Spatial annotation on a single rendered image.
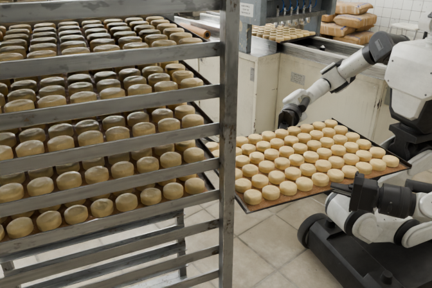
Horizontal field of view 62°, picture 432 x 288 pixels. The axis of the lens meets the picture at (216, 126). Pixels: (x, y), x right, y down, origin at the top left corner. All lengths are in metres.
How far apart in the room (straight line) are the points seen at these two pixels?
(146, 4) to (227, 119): 0.28
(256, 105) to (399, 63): 1.07
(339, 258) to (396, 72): 0.84
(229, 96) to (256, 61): 1.48
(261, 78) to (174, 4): 1.62
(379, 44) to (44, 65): 1.28
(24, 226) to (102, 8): 0.49
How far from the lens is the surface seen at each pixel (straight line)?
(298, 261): 1.98
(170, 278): 1.68
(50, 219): 0.89
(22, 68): 0.69
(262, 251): 2.01
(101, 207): 0.88
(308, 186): 1.09
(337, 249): 1.81
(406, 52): 1.49
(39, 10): 0.67
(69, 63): 0.69
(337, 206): 1.56
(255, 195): 1.03
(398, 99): 1.52
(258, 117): 2.37
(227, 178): 0.84
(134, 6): 0.68
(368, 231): 1.58
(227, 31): 0.71
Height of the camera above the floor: 1.41
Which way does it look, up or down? 26 degrees down
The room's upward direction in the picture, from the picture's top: straight up
